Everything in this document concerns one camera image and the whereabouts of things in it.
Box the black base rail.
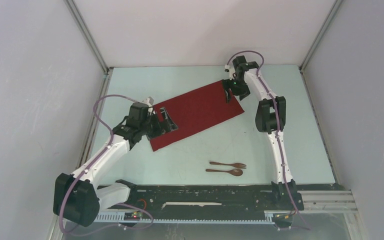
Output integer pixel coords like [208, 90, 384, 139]
[59, 184, 359, 226]

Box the red cloth napkin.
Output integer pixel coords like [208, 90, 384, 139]
[150, 80, 244, 152]

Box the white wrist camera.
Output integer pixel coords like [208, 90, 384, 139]
[224, 64, 235, 72]
[142, 96, 154, 107]

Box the right aluminium frame post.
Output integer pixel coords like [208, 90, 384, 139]
[299, 0, 345, 72]

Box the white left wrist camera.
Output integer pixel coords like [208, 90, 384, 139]
[142, 96, 154, 107]

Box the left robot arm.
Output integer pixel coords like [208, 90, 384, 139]
[53, 102, 179, 227]

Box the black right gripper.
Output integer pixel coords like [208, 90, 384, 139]
[221, 76, 251, 103]

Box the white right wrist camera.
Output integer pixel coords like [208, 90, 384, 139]
[224, 64, 235, 72]

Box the brown wooden fork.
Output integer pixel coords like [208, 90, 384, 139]
[209, 161, 247, 169]

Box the left aluminium frame post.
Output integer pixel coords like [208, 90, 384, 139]
[63, 0, 110, 74]

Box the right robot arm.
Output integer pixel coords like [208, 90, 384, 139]
[221, 55, 295, 209]

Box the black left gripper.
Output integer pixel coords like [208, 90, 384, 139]
[139, 107, 178, 141]

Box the brown wooden spoon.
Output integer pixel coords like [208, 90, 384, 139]
[205, 168, 244, 177]

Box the aluminium frame post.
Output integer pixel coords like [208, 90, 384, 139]
[63, 0, 110, 74]
[299, 0, 345, 72]

